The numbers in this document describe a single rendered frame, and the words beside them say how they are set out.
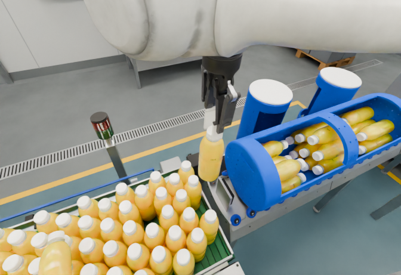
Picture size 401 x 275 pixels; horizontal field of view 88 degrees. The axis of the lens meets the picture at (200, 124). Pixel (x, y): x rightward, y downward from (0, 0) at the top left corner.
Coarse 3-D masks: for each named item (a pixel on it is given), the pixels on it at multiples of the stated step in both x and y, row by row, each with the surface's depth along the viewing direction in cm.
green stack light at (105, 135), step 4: (108, 128) 81; (112, 128) 84; (96, 132) 81; (100, 132) 80; (104, 132) 80; (108, 132) 81; (112, 132) 84; (100, 136) 81; (104, 136) 81; (108, 136) 82
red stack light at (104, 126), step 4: (108, 116) 80; (108, 120) 79; (92, 124) 77; (96, 124) 77; (100, 124) 77; (104, 124) 78; (108, 124) 80; (96, 128) 78; (100, 128) 78; (104, 128) 79
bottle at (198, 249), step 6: (204, 234) 68; (186, 240) 69; (192, 240) 65; (204, 240) 66; (186, 246) 72; (192, 246) 66; (198, 246) 65; (204, 246) 66; (192, 252) 67; (198, 252) 67; (204, 252) 71; (198, 258) 72
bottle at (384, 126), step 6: (384, 120) 101; (366, 126) 99; (372, 126) 98; (378, 126) 98; (384, 126) 98; (390, 126) 99; (360, 132) 98; (366, 132) 97; (372, 132) 96; (378, 132) 96; (384, 132) 98; (366, 138) 96; (372, 138) 96
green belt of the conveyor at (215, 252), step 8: (200, 208) 91; (200, 216) 89; (144, 224) 85; (216, 240) 82; (208, 248) 80; (216, 248) 80; (224, 248) 80; (208, 256) 78; (216, 256) 78; (224, 256) 78; (200, 264) 76; (208, 264) 76
